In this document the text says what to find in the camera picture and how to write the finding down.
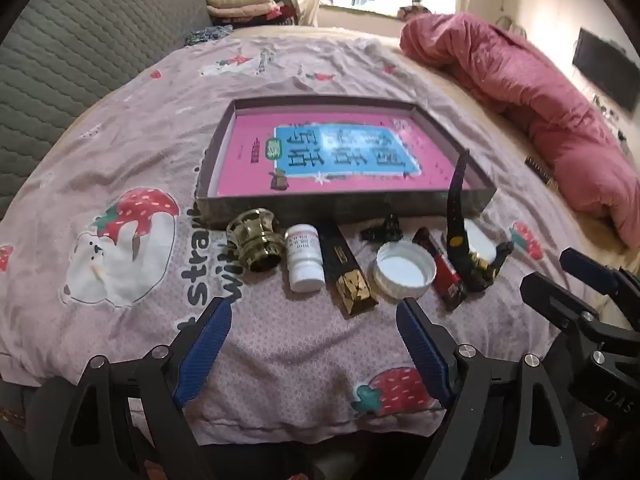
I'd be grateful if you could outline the grey quilted headboard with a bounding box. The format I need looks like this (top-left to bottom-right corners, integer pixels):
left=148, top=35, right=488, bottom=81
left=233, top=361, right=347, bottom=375
left=0, top=0, right=213, bottom=216

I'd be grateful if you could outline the black and gold faceted case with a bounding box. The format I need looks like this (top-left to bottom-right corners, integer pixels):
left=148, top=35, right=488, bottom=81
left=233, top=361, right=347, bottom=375
left=317, top=222, right=379, bottom=317

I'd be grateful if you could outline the white earbud case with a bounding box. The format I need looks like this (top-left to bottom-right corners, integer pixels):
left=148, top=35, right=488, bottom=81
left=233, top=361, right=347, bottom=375
left=462, top=219, right=501, bottom=261

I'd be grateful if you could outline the dark floral cloth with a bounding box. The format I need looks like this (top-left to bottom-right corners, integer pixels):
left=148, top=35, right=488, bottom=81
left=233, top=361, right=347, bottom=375
left=185, top=25, right=236, bottom=47

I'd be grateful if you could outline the pink and blue book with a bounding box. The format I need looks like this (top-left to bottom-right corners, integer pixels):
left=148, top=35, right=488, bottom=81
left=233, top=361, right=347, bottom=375
left=216, top=110, right=473, bottom=196

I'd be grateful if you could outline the white bottle cap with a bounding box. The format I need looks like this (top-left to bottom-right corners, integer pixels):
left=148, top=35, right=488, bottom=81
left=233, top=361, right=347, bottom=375
left=374, top=241, right=437, bottom=301

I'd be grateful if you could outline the black comb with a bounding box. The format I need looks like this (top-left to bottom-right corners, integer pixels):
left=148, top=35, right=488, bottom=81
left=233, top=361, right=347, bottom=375
left=524, top=156, right=553, bottom=183

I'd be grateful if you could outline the gold door knob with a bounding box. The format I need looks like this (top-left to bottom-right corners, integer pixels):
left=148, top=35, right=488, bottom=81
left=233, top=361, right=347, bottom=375
left=226, top=208, right=287, bottom=273

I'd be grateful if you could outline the black and yellow digital watch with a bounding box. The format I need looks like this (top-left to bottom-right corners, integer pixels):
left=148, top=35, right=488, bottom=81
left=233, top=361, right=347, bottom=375
left=445, top=149, right=516, bottom=293

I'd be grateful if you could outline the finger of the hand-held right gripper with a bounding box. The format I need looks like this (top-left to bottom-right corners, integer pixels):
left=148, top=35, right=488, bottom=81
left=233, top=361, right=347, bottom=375
left=559, top=247, right=640, bottom=311
left=520, top=272, right=608, bottom=356

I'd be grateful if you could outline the pink duvet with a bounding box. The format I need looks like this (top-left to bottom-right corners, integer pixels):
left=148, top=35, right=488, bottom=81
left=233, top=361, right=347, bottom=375
left=399, top=10, right=640, bottom=248

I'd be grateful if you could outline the pile of dark clothes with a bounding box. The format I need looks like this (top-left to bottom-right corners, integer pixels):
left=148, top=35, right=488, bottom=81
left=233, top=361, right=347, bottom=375
left=250, top=0, right=301, bottom=26

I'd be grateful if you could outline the red and black lighter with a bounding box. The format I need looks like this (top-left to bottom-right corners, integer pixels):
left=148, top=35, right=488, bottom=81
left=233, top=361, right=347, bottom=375
left=414, top=227, right=468, bottom=311

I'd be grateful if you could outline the small black clip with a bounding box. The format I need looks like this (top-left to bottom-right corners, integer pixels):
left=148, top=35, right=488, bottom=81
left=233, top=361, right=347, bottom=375
left=360, top=214, right=403, bottom=243

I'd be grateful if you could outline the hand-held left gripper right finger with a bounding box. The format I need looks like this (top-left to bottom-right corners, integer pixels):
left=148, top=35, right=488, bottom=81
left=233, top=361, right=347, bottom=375
left=395, top=297, right=581, bottom=480

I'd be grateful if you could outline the white pill bottle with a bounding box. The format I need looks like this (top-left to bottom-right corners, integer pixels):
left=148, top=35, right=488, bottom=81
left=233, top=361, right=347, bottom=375
left=284, top=224, right=327, bottom=293

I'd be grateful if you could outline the stack of folded blankets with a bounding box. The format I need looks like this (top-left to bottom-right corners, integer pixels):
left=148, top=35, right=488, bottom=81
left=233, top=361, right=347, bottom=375
left=205, top=0, right=276, bottom=23

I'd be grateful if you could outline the black wall television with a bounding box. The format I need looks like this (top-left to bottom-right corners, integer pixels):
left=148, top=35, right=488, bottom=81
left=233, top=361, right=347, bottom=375
left=571, top=28, right=640, bottom=111

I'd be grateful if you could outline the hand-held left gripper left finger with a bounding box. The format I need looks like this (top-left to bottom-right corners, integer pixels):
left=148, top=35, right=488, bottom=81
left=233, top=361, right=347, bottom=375
left=52, top=297, right=233, bottom=480

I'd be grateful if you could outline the shallow cardboard box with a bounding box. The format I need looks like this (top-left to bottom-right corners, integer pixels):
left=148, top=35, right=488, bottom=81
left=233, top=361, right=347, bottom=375
left=194, top=95, right=497, bottom=231

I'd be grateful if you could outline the pink strawberry print bed sheet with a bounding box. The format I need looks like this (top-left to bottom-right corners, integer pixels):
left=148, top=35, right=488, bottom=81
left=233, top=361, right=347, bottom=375
left=0, top=25, right=616, bottom=446

